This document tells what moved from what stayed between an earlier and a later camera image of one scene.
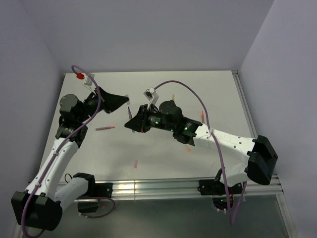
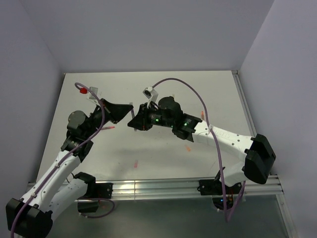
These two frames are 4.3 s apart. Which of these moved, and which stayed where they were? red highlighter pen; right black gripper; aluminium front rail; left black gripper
Moved: left black gripper
Stayed: red highlighter pen; aluminium front rail; right black gripper
